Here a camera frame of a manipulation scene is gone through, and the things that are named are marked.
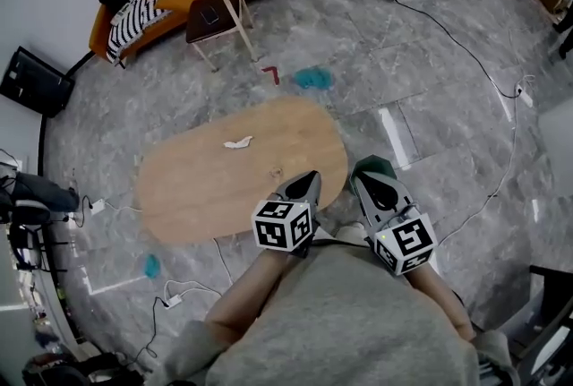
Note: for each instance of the dark chair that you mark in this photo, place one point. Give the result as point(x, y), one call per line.
point(31, 245)

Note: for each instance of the grey oval backpack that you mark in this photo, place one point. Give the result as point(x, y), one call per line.
point(31, 213)

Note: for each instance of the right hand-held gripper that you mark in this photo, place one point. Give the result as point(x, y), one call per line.
point(405, 243)

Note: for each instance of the white tape corner mark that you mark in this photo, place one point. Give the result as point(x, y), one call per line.
point(112, 287)

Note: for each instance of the right hand-held gripper camera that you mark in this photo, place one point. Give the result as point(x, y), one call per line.
point(405, 215)

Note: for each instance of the oval wooden table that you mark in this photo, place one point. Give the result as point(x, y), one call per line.
point(201, 196)

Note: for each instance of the large teal cloth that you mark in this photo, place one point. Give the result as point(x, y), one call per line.
point(313, 77)

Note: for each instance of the black white striped blanket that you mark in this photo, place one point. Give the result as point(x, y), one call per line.
point(130, 26)

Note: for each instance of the white tissue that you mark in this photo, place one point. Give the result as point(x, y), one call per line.
point(237, 143)

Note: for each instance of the white power strip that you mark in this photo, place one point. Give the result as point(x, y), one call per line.
point(173, 301)
point(525, 95)
point(97, 206)

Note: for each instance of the green waste bin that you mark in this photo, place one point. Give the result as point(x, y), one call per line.
point(376, 165)

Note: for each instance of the small teal cloth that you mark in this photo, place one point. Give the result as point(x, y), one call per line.
point(152, 265)

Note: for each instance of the person's beige trousers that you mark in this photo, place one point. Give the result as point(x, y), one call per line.
point(349, 234)

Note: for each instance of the person's left forearm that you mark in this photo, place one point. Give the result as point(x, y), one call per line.
point(246, 299)

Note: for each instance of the red tape corner mark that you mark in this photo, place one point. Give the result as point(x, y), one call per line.
point(274, 73)

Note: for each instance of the person's right forearm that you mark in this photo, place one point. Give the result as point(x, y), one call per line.
point(447, 303)

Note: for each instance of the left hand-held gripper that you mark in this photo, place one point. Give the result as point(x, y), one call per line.
point(282, 227)

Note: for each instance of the person's grey shirt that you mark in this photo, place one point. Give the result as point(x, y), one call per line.
point(349, 321)

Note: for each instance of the small brown scrap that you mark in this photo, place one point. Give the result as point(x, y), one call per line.
point(276, 173)

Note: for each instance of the black phone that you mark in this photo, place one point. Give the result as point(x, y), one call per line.
point(209, 15)

